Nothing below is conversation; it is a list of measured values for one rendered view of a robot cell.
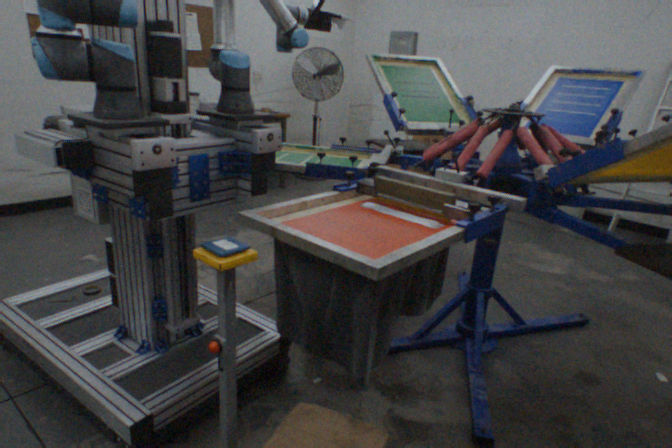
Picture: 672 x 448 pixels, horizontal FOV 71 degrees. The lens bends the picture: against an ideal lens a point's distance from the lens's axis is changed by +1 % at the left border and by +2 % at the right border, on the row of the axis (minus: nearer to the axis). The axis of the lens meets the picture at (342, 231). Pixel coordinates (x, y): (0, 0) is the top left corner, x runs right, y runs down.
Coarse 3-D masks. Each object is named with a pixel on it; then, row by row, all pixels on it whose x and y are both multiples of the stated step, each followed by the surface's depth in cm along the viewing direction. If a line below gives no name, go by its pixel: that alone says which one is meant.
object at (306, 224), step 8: (368, 200) 191; (376, 200) 193; (336, 208) 178; (344, 208) 178; (352, 208) 179; (360, 208) 180; (368, 208) 181; (392, 208) 183; (400, 208) 184; (312, 216) 166; (320, 216) 167; (328, 216) 168; (384, 216) 172; (392, 216) 174; (288, 224) 157; (296, 224) 157; (304, 224) 158; (312, 224) 158; (320, 224) 159; (304, 232) 151; (312, 232) 151; (320, 232) 151; (328, 232) 152; (336, 232) 152
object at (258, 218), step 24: (336, 192) 186; (240, 216) 154; (264, 216) 158; (288, 240) 140; (312, 240) 134; (432, 240) 141; (456, 240) 151; (360, 264) 123; (384, 264) 122; (408, 264) 131
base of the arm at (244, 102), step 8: (224, 88) 183; (232, 88) 182; (240, 88) 183; (248, 88) 186; (224, 96) 184; (232, 96) 183; (240, 96) 184; (248, 96) 187; (224, 104) 184; (232, 104) 184; (240, 104) 184; (248, 104) 186; (224, 112) 184; (232, 112) 184; (240, 112) 185; (248, 112) 187
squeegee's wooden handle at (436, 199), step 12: (384, 180) 185; (396, 180) 182; (384, 192) 186; (396, 192) 182; (408, 192) 178; (420, 192) 175; (432, 192) 171; (444, 192) 170; (420, 204) 176; (432, 204) 173
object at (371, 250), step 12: (420, 216) 175; (420, 228) 162; (432, 228) 163; (444, 228) 164; (336, 240) 146; (348, 240) 146; (360, 240) 147; (396, 240) 149; (408, 240) 150; (420, 240) 151; (360, 252) 138; (372, 252) 138; (384, 252) 139
